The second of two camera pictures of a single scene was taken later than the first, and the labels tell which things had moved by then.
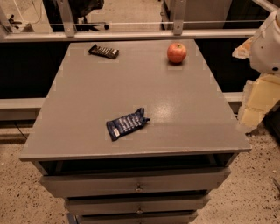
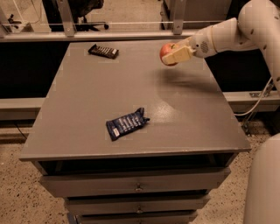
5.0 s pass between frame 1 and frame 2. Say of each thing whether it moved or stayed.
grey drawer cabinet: stayed
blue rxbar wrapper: stayed
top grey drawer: stayed
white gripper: moved
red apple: moved
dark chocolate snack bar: stayed
